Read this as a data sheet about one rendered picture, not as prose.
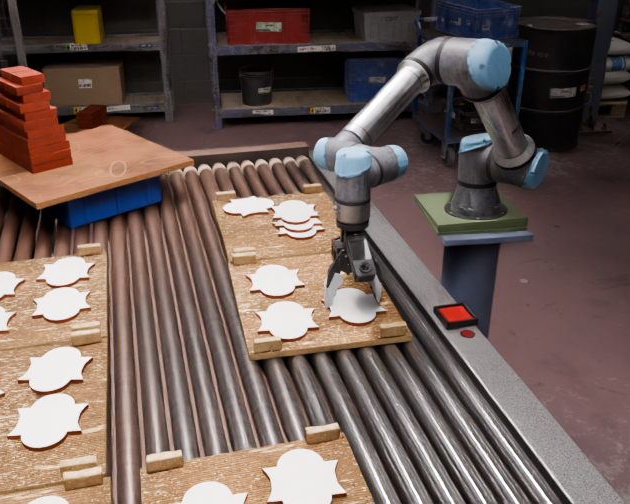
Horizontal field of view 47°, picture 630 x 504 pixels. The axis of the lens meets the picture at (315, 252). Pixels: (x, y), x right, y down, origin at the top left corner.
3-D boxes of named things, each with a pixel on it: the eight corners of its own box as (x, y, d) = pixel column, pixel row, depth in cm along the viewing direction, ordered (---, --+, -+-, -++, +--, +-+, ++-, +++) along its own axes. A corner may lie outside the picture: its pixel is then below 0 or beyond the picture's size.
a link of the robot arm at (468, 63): (511, 157, 219) (450, 25, 179) (558, 166, 209) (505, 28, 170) (493, 189, 216) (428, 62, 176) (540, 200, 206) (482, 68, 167)
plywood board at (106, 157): (112, 129, 256) (111, 124, 255) (194, 165, 224) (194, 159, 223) (-34, 162, 226) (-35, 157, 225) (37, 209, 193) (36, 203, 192)
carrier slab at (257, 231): (324, 195, 229) (324, 190, 228) (361, 252, 193) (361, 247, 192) (212, 205, 222) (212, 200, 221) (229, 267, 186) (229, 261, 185)
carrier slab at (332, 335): (361, 255, 192) (361, 250, 191) (412, 341, 156) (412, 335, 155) (228, 268, 185) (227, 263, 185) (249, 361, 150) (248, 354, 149)
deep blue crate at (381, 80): (397, 89, 653) (399, 47, 637) (405, 101, 617) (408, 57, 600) (341, 90, 650) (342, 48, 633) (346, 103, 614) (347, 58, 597)
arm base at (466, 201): (489, 198, 231) (491, 168, 227) (508, 215, 218) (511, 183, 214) (443, 203, 229) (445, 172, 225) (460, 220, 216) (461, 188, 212)
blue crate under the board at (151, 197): (114, 175, 244) (110, 146, 240) (165, 201, 224) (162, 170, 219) (24, 199, 225) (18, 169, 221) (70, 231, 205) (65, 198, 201)
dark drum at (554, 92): (558, 127, 600) (576, 15, 560) (593, 150, 547) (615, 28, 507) (489, 130, 593) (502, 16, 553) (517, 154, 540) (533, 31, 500)
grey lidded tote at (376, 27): (405, 32, 629) (407, 3, 618) (420, 40, 597) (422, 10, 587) (350, 35, 618) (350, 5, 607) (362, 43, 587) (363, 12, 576)
